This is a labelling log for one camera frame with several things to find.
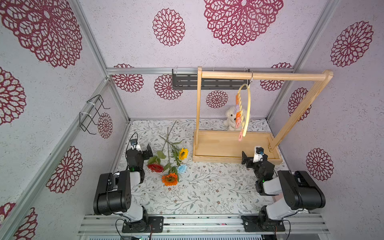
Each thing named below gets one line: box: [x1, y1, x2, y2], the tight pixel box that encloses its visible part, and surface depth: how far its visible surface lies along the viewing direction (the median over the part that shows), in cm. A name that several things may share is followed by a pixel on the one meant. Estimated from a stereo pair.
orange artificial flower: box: [161, 166, 180, 187], surface depth 88 cm
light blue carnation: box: [167, 127, 188, 174], surface depth 92 cm
